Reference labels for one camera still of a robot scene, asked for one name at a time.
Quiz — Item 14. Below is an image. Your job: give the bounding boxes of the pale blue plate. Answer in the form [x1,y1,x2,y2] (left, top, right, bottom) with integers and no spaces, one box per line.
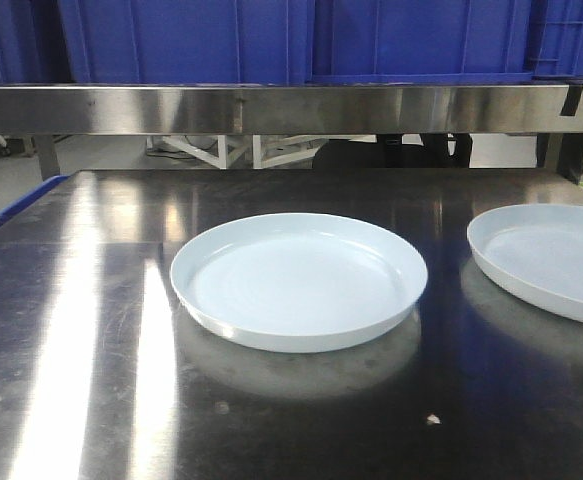
[466,204,583,323]
[170,213,428,353]

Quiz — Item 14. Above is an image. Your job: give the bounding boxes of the steel shelf leg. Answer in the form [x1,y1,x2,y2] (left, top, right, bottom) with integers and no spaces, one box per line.
[32,135,61,180]

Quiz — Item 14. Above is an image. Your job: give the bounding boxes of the blue crate upper middle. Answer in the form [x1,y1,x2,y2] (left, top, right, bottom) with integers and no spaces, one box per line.
[311,1,532,84]

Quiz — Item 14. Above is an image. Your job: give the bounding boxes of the blue crate upper left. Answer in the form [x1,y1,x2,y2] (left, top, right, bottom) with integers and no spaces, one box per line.
[58,1,315,85]

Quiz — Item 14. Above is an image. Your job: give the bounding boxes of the blue bin left of table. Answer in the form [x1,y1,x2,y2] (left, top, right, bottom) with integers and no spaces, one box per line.
[0,175,69,227]

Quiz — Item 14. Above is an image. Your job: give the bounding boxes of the black tape strip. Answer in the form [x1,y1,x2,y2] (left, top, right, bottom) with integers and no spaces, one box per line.
[560,84,583,117]

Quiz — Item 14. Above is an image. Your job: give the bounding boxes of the blue crate far left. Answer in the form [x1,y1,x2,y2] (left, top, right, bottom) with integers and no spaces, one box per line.
[0,1,72,85]

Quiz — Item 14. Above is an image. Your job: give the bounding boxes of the blue crate with label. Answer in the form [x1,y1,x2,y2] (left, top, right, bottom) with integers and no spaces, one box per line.
[525,1,583,80]

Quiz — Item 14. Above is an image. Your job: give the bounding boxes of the white metal frame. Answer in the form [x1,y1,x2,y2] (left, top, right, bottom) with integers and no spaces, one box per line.
[145,134,377,170]

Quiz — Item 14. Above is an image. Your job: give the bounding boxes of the stainless steel shelf rail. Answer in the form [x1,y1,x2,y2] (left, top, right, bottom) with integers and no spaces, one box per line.
[0,83,583,135]

